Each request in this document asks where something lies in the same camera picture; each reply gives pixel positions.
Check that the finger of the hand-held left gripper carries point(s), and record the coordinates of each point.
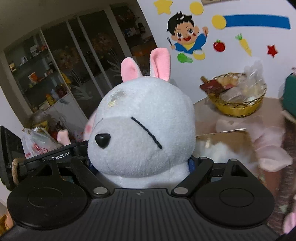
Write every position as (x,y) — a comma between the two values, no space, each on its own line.
(81,148)

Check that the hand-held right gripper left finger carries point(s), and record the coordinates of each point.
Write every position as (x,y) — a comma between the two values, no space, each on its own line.
(85,172)

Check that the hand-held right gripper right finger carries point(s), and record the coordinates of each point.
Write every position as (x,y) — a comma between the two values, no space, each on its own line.
(192,166)

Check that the cardboard box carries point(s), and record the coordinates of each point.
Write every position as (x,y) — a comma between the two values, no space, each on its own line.
(222,136)

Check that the white rabbit plush toy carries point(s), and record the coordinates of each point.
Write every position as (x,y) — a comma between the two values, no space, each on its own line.
(138,129)

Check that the small pink plush toy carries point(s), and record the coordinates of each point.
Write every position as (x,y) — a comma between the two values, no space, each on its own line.
(63,137)

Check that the jute twine wrap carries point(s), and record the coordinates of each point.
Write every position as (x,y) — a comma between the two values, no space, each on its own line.
(15,171)

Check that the white plush with pink cheek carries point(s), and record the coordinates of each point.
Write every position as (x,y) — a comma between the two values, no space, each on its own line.
(91,126)

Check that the white printed plastic bag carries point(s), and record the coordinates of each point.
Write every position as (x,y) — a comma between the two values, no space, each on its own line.
(39,143)

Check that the gold wicker basket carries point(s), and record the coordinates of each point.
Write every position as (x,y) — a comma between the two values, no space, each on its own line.
(235,109)

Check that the pale pink plush toy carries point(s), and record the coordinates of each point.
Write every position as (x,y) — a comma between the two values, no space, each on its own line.
(268,143)

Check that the dark red packet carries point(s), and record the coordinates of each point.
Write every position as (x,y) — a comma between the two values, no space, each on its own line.
(211,87)

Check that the glass door cabinet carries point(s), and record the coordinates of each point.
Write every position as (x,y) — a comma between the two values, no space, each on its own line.
(76,58)

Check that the brown knitted cloth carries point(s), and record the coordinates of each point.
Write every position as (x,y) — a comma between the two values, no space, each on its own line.
(286,185)

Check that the clear plastic bag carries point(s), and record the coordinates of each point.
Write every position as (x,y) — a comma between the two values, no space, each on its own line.
(249,83)

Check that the large yellow circle sticker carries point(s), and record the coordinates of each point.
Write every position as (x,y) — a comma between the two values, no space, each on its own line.
(219,21)

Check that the small yellow circle sticker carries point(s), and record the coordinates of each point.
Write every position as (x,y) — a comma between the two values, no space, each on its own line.
(196,8)

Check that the green cabbage wall sticker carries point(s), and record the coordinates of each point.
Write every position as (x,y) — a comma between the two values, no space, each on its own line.
(184,58)

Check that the yellow bowl wall sticker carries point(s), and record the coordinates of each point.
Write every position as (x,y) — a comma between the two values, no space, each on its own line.
(199,55)

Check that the tomato wall sticker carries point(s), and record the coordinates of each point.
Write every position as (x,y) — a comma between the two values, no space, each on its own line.
(219,45)

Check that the carrot wall sticker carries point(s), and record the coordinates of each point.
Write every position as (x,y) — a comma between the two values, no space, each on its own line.
(245,45)

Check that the boy wall sticker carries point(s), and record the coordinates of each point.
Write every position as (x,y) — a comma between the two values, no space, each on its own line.
(185,32)

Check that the red star wall sticker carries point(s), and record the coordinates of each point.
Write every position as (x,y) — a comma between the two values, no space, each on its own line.
(272,51)

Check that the blue stripe wall sticker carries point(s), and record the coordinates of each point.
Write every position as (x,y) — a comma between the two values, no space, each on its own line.
(256,22)

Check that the yellow star wall sticker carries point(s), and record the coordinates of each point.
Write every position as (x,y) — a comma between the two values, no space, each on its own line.
(163,6)

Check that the wooden wall plaque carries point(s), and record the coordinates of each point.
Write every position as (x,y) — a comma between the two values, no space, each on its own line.
(211,1)

